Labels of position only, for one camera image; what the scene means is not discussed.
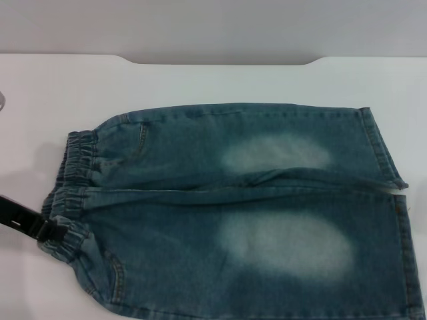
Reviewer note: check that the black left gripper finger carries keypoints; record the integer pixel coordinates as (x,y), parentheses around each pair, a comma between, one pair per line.
(26,215)

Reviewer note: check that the blue denim shorts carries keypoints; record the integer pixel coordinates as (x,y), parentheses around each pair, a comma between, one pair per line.
(217,240)

